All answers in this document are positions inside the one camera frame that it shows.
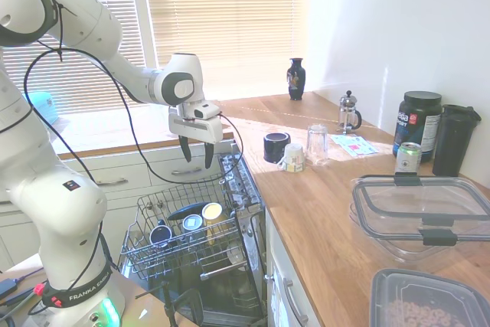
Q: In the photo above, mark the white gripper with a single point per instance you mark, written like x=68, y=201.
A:
x=195, y=128

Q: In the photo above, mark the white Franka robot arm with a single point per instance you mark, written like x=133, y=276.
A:
x=76, y=28

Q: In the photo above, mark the built-in dishwasher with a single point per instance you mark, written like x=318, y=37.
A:
x=245, y=189

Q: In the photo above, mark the navy mug with print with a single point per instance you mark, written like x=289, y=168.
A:
x=273, y=148

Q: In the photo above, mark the white mug with print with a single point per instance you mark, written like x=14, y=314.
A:
x=293, y=156

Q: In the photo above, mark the black kitchen utensil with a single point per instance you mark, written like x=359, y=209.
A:
x=187, y=210

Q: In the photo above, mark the yellow cup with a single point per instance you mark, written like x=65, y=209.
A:
x=212, y=212

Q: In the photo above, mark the grey steel cup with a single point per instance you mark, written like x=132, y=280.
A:
x=192, y=223

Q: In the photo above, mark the white ceramic cup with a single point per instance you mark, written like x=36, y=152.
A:
x=235, y=253

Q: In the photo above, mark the clear drinking glass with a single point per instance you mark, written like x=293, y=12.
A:
x=317, y=145

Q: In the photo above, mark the dark blue painted vase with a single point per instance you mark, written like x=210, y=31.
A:
x=296, y=82

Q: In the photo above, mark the printed paper leaflet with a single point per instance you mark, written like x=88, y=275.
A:
x=352, y=146

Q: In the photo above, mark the glass french press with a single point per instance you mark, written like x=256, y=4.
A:
x=347, y=112

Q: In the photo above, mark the light blue cap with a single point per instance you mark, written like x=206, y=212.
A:
x=42, y=106

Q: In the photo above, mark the clear plastic container with lid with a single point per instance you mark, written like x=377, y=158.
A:
x=390, y=239
x=413, y=197

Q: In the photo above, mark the black protein powder tub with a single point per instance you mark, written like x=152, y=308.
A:
x=417, y=124

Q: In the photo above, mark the black shaker bottle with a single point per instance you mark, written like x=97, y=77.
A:
x=453, y=143

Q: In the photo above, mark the plastic container with cereal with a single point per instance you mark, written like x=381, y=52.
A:
x=421, y=304

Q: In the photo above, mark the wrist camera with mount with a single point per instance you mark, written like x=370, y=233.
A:
x=204, y=110

